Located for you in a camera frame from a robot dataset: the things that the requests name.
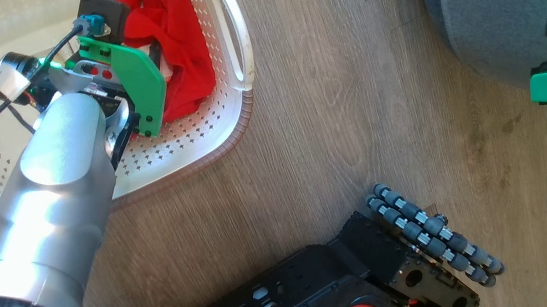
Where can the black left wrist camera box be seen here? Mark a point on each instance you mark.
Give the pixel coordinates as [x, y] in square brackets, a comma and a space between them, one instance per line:
[105, 11]

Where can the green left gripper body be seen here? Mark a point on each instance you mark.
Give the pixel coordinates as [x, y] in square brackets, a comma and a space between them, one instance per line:
[143, 86]

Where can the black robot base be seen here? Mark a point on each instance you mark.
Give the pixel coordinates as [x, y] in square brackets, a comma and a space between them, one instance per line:
[304, 294]

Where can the red cloth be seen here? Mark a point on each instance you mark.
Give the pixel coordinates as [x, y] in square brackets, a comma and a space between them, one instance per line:
[174, 36]

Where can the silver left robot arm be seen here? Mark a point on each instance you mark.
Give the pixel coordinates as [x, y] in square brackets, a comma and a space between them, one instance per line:
[48, 215]

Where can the grey roller omni wheel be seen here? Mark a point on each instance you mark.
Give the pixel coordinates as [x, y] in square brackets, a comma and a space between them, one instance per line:
[434, 235]

